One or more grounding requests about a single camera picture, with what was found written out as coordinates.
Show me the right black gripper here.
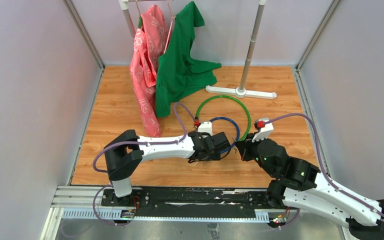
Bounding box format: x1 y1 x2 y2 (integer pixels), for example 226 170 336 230
235 131 277 178

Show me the green cable lock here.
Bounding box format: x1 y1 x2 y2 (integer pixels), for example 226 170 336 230
194 94 253 141

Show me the blue cable lock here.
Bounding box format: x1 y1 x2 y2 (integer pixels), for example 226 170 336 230
210 116 241 157

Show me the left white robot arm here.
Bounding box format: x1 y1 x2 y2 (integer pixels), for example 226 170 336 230
103 129 231 207

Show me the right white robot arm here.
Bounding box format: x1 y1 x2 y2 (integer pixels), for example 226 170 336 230
235 134 384 240

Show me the right circuit board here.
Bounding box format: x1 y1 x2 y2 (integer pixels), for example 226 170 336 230
269 207 291 228

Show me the circuit board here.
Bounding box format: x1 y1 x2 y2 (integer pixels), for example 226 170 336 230
120 196 141 219
269 207 291 228

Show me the green t-shirt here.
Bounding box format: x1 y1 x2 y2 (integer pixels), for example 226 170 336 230
154 1 222 118

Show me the white clothes rack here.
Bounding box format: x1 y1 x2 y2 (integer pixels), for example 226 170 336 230
118 0 277 100

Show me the left circuit board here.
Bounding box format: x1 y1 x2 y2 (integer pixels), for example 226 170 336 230
120 196 141 219

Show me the pink patterned garment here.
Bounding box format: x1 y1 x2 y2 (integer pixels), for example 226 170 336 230
129 4 168 137

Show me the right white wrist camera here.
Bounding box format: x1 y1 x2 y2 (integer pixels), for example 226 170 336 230
252 117 274 143

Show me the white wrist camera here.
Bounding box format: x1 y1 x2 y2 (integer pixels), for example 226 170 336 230
197 121 213 136
252 117 274 143

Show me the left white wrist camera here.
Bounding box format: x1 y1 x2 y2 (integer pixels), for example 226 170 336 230
197 121 213 136

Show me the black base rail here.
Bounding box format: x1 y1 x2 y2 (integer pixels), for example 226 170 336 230
92 186 296 224

